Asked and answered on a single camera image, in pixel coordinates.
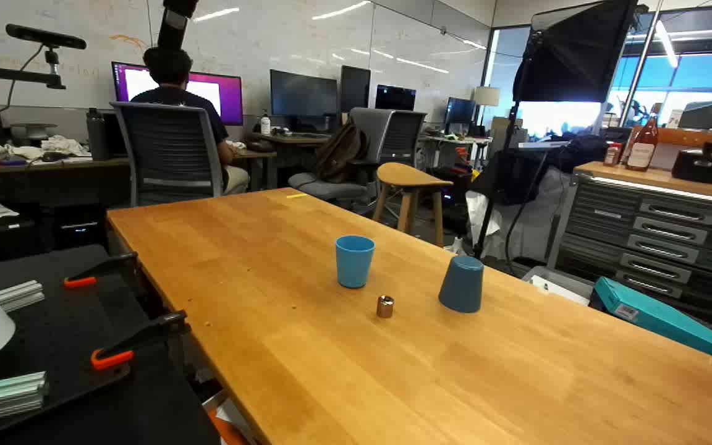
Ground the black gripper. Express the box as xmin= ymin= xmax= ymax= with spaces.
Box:
xmin=155 ymin=0 xmax=203 ymax=53

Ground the small silver cylinder object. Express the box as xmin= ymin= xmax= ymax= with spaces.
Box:
xmin=373 ymin=294 xmax=399 ymax=322

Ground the light blue plastic cup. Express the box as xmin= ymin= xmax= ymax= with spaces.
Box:
xmin=333 ymin=234 xmax=378 ymax=292

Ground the dark blue plastic cup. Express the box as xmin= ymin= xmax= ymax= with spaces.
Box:
xmin=438 ymin=252 xmax=486 ymax=317

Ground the seated person dark shirt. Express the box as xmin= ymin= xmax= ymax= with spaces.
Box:
xmin=129 ymin=45 xmax=253 ymax=197

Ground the monitor with pink screen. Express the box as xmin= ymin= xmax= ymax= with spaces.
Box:
xmin=109 ymin=59 xmax=248 ymax=128

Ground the grey mesh office chair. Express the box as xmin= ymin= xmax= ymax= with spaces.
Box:
xmin=109 ymin=100 xmax=227 ymax=211

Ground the wide black monitor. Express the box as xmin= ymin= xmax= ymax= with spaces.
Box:
xmin=268 ymin=66 xmax=342 ymax=135

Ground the tall dark monitor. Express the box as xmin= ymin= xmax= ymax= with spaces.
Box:
xmin=338 ymin=65 xmax=373 ymax=114

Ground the brown backpack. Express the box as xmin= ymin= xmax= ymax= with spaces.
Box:
xmin=313 ymin=122 xmax=367 ymax=186

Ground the dark cluttered desk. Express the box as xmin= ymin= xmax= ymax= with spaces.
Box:
xmin=0 ymin=153 xmax=134 ymax=249

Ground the small dark monitor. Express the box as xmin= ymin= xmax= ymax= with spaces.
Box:
xmin=373 ymin=82 xmax=418 ymax=114

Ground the grey padded office chair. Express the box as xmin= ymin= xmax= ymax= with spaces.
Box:
xmin=286 ymin=107 xmax=430 ymax=211

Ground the wooden stool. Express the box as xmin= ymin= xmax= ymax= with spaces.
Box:
xmin=371 ymin=161 xmax=454 ymax=248

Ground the aluminium extrusion bar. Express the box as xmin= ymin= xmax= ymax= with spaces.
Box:
xmin=0 ymin=276 xmax=46 ymax=313
xmin=0 ymin=369 xmax=49 ymax=426

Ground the white lamp shade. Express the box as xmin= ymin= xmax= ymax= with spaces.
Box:
xmin=470 ymin=85 xmax=504 ymax=108

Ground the black base platform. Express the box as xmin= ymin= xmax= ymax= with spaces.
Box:
xmin=0 ymin=243 xmax=222 ymax=445

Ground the black softbox studio light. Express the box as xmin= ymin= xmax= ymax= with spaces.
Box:
xmin=475 ymin=0 xmax=640 ymax=260

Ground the small red bottle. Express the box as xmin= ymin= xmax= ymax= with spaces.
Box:
xmin=603 ymin=139 xmax=626 ymax=169

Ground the grey tool cabinet wooden top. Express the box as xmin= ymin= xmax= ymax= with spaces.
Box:
xmin=551 ymin=158 xmax=712 ymax=336

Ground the black device on cabinet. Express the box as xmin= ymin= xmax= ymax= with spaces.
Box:
xmin=669 ymin=142 xmax=712 ymax=186

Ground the teal flat case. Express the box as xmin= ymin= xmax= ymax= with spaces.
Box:
xmin=591 ymin=275 xmax=712 ymax=375

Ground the black bar camera on stand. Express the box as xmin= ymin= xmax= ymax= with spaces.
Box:
xmin=3 ymin=23 xmax=90 ymax=80

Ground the black clamp orange handle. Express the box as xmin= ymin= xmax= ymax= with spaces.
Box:
xmin=61 ymin=252 xmax=140 ymax=294
xmin=87 ymin=310 xmax=190 ymax=375

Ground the red picture frame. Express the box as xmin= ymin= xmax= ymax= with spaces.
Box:
xmin=620 ymin=122 xmax=659 ymax=174

